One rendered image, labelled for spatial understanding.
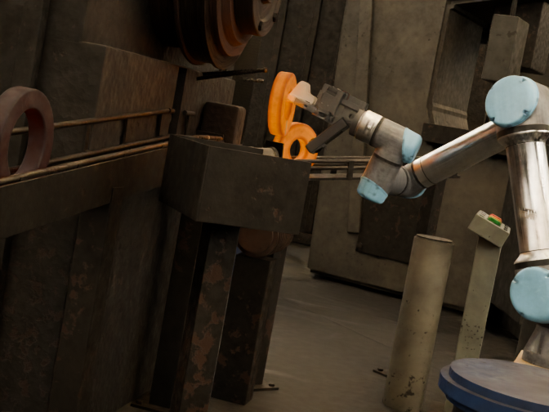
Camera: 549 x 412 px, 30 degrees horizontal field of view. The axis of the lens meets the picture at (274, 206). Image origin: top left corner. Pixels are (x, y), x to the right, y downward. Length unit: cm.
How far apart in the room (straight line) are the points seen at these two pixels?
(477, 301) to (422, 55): 227
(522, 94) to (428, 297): 95
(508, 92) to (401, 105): 289
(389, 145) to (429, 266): 67
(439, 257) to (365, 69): 232
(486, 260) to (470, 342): 25
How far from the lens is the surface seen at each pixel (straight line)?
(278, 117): 246
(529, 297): 223
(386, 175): 246
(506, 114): 228
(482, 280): 308
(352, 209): 520
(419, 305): 305
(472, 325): 309
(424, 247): 303
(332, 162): 304
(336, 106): 247
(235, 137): 273
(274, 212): 189
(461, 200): 503
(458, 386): 171
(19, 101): 166
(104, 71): 213
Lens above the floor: 80
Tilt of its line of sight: 5 degrees down
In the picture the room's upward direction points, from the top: 10 degrees clockwise
